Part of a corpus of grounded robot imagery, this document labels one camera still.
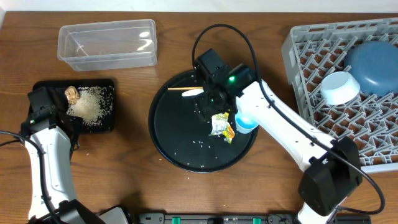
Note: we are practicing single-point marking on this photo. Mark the wooden chopstick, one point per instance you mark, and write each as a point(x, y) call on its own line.
point(187, 88)

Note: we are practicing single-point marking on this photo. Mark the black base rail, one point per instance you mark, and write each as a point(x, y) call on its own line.
point(287, 218)

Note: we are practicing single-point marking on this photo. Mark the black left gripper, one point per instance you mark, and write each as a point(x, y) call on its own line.
point(66, 123)

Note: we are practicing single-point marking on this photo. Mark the clear plastic bin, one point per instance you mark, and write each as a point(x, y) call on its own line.
point(108, 45)

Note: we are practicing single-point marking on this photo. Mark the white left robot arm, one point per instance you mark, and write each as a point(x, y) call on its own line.
point(51, 135)

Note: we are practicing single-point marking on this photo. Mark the black rectangular waste tray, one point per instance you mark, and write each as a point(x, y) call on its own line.
point(61, 85)

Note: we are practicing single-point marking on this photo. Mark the yellow snack wrapper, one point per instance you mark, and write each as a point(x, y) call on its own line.
point(221, 126)

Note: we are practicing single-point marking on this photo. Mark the white plastic spoon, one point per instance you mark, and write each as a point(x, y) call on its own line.
point(193, 92)

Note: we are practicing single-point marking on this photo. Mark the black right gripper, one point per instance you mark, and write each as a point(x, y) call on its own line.
point(205, 101)

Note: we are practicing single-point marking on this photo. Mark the light blue cup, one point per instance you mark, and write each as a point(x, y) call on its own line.
point(244, 124)

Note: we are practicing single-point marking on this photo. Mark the brown food scrap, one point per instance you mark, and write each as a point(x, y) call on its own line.
point(72, 95)

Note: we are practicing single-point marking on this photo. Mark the round black serving tray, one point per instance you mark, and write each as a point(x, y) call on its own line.
point(183, 137)

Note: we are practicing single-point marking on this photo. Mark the pile of rice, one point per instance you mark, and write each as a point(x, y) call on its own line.
point(94, 105)

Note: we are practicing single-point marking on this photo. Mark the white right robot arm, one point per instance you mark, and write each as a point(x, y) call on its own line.
point(330, 167)

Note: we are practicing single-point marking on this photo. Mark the large dark blue bowl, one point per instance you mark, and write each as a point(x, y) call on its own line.
point(374, 66)

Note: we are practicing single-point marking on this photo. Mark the light blue small bowl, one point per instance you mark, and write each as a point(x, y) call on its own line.
point(338, 88)

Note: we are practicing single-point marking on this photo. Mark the grey dishwasher rack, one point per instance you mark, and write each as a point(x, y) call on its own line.
point(312, 52)

